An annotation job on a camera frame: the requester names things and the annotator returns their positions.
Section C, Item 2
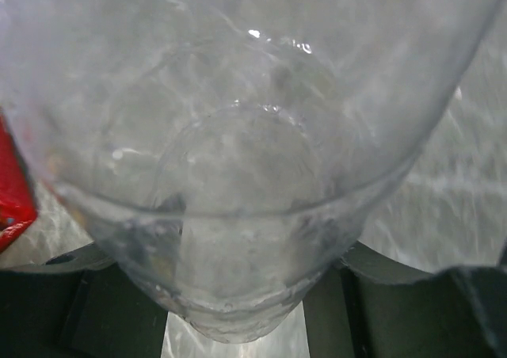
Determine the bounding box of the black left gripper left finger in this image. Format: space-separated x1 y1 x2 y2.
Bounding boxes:
1 244 167 357

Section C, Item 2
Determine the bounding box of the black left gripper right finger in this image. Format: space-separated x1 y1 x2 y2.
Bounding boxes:
303 243 506 357

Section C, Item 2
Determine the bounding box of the red snack bag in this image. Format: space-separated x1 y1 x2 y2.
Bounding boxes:
1 112 38 252

